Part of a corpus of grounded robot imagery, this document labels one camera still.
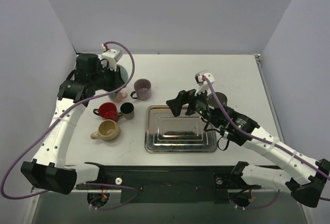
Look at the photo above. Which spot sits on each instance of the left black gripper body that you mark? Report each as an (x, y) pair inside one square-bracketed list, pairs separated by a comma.
[(116, 79)]

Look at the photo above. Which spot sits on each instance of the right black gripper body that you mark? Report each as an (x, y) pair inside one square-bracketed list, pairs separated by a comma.
[(191, 104)]

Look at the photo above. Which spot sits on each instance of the teal speckled ceramic mug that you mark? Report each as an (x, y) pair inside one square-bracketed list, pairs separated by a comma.
[(125, 77)]

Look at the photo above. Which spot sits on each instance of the pink faceted ceramic mug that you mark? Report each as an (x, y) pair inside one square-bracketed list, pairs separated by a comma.
[(118, 96)]

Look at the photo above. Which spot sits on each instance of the lilac ceramic mug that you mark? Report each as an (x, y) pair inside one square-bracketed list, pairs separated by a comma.
[(142, 90)]

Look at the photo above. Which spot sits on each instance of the red ceramic mug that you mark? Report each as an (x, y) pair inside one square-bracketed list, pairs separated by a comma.
[(108, 111)]

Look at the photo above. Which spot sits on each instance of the small dark brown cup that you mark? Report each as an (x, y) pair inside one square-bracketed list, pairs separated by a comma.
[(127, 110)]

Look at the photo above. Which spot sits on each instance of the cream ceramic mug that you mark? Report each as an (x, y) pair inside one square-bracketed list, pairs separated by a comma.
[(108, 131)]

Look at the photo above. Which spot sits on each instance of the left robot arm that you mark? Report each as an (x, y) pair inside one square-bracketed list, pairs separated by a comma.
[(47, 169)]

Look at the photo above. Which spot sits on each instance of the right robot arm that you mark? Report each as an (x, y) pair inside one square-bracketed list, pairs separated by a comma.
[(304, 178)]

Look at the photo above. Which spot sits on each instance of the stainless steel tray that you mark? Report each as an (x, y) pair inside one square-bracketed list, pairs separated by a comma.
[(165, 133)]

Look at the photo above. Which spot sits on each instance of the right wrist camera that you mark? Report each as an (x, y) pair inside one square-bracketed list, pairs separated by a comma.
[(200, 78)]

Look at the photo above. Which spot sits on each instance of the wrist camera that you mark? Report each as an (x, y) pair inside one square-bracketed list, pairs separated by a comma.
[(110, 58), (200, 78)]

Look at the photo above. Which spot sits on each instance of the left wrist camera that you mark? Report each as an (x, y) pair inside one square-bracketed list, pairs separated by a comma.
[(110, 58)]

